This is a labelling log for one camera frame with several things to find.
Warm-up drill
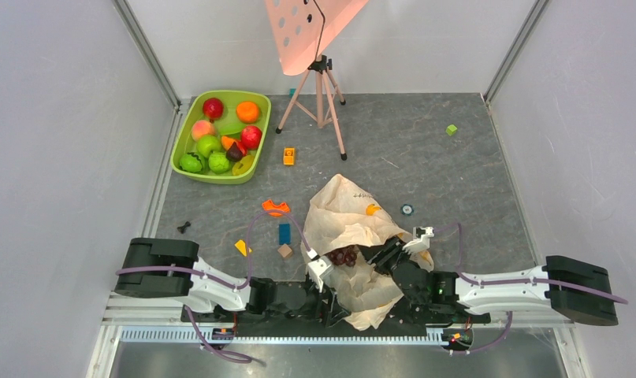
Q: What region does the purple fake grape bunch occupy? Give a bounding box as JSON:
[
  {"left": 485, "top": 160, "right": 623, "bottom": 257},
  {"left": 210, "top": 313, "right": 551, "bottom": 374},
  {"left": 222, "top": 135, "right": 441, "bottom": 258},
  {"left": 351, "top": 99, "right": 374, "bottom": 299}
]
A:
[{"left": 326, "top": 246, "right": 357, "bottom": 267}]

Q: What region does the translucent beige plastic bag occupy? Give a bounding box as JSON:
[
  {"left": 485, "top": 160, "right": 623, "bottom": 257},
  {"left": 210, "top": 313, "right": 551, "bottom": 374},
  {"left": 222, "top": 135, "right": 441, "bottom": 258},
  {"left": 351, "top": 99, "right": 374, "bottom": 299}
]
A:
[{"left": 303, "top": 174, "right": 411, "bottom": 331}]

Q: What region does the red fake apple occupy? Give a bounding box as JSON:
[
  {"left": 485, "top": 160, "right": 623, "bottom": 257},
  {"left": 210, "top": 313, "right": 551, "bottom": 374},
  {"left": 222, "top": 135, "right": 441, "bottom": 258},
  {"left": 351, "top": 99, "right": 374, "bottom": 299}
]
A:
[
  {"left": 202, "top": 97, "right": 225, "bottom": 122},
  {"left": 240, "top": 124, "right": 262, "bottom": 150}
]

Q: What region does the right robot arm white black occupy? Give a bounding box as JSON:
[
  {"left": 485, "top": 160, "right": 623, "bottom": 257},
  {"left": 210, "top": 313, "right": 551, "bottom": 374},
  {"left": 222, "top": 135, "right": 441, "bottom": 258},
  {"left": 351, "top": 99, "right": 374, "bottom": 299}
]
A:
[{"left": 360, "top": 237, "right": 626, "bottom": 326}]

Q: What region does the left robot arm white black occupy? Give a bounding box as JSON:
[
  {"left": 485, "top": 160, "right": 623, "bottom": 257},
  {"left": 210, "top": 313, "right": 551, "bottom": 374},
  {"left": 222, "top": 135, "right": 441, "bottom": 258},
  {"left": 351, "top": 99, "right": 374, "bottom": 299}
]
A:
[{"left": 114, "top": 238, "right": 350, "bottom": 327}]

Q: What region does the yellow fake fruit slice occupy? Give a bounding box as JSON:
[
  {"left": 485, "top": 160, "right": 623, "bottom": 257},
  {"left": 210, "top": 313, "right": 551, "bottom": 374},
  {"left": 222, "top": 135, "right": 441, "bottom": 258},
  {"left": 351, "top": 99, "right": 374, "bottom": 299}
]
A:
[{"left": 232, "top": 154, "right": 255, "bottom": 176}]

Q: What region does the green bumpy fake fruit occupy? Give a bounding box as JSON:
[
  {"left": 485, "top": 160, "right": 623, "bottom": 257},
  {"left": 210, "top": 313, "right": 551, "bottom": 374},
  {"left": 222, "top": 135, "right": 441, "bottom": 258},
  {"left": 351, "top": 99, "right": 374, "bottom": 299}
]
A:
[{"left": 208, "top": 152, "right": 232, "bottom": 175}]

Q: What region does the orange red fake fruit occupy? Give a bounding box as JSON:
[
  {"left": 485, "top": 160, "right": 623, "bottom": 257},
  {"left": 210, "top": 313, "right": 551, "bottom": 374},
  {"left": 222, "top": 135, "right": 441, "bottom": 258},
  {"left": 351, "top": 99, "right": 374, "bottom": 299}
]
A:
[{"left": 221, "top": 135, "right": 247, "bottom": 155}]

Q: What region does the green fake apple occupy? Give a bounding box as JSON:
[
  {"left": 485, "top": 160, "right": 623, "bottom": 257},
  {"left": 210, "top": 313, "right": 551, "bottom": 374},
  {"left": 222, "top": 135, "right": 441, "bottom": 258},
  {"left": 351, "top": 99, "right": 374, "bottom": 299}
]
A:
[{"left": 196, "top": 135, "right": 223, "bottom": 159}]

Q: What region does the peach fake fruit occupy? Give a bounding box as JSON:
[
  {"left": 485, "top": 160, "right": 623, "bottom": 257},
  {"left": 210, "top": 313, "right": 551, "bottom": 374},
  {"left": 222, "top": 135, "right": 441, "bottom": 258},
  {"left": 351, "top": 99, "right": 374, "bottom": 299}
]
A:
[{"left": 191, "top": 120, "right": 218, "bottom": 142}]

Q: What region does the blue poker chip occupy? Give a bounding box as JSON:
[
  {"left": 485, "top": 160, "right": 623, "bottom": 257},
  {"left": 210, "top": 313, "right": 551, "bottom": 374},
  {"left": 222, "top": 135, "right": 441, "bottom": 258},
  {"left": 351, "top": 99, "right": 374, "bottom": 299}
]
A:
[{"left": 400, "top": 204, "right": 415, "bottom": 216}]

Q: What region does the wooden cube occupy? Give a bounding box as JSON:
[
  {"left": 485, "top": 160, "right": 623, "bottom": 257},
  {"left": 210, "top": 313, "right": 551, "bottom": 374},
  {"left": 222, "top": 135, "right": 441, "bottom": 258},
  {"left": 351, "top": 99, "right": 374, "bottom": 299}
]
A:
[{"left": 277, "top": 244, "right": 293, "bottom": 259}]

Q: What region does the blue toy brick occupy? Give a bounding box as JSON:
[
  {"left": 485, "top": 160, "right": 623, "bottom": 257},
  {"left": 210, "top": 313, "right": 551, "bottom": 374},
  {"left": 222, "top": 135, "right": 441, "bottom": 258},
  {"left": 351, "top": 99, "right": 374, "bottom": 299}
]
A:
[{"left": 278, "top": 223, "right": 292, "bottom": 246}]

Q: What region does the yellow small block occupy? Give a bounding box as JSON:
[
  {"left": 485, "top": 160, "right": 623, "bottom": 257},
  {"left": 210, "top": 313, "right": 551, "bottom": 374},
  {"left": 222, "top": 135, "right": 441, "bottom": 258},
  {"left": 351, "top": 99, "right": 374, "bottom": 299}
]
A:
[{"left": 235, "top": 239, "right": 252, "bottom": 257}]

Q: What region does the orange curved toy piece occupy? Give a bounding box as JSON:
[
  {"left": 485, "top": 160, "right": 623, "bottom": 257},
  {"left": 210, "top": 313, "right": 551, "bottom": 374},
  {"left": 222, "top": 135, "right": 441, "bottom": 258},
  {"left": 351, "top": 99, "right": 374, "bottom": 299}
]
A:
[{"left": 262, "top": 199, "right": 291, "bottom": 217}]

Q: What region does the orange yellow toy brick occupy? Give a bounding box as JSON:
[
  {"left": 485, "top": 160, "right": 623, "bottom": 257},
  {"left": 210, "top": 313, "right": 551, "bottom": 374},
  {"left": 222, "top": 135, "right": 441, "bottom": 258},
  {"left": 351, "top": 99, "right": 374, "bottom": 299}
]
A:
[{"left": 283, "top": 147, "right": 296, "bottom": 166}]

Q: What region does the small green cube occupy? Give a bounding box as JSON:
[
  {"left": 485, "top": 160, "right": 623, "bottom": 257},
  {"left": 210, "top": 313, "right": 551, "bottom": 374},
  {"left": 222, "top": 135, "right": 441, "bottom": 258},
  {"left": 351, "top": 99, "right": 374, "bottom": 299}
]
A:
[{"left": 445, "top": 124, "right": 458, "bottom": 136}]

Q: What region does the small black bolt piece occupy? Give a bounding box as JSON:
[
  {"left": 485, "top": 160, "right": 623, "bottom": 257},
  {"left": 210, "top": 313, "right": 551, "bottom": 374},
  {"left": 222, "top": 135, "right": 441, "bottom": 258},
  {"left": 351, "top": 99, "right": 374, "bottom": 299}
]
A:
[{"left": 177, "top": 221, "right": 192, "bottom": 234}]

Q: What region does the pink tripod stand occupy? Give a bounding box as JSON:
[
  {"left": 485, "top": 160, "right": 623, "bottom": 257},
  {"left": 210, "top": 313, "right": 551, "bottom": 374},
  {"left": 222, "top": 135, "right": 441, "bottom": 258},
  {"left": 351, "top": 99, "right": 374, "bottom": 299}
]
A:
[{"left": 275, "top": 54, "right": 348, "bottom": 161}]

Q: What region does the green plastic tub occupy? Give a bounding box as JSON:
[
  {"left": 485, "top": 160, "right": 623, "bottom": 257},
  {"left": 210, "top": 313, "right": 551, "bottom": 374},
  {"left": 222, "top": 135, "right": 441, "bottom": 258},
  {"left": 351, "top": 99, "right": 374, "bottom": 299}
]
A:
[{"left": 170, "top": 90, "right": 271, "bottom": 185}]

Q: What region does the pink perforated board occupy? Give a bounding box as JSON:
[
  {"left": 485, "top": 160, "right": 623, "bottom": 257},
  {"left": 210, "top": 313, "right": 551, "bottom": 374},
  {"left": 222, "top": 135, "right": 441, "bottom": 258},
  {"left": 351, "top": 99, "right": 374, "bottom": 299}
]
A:
[{"left": 264, "top": 0, "right": 368, "bottom": 76}]

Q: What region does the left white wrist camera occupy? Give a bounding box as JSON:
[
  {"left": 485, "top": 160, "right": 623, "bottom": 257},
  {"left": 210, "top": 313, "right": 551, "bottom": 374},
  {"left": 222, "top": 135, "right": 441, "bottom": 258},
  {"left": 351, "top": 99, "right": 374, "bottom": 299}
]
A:
[{"left": 307, "top": 249, "right": 333, "bottom": 293}]

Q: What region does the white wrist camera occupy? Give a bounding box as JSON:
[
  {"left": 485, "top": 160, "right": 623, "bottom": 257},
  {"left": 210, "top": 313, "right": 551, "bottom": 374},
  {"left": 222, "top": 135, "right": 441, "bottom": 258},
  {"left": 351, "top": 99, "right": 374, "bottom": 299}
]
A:
[
  {"left": 402, "top": 227, "right": 434, "bottom": 254},
  {"left": 307, "top": 249, "right": 333, "bottom": 293}
]

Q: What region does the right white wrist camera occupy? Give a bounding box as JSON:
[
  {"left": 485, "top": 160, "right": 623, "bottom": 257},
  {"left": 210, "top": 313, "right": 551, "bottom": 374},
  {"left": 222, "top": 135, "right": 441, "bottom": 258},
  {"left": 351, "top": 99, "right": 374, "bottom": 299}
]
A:
[{"left": 402, "top": 227, "right": 434, "bottom": 254}]

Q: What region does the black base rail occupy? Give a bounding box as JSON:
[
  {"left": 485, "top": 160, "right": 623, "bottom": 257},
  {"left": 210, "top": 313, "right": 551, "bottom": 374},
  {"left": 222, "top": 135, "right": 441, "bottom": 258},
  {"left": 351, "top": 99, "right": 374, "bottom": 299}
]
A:
[{"left": 193, "top": 278, "right": 491, "bottom": 337}]

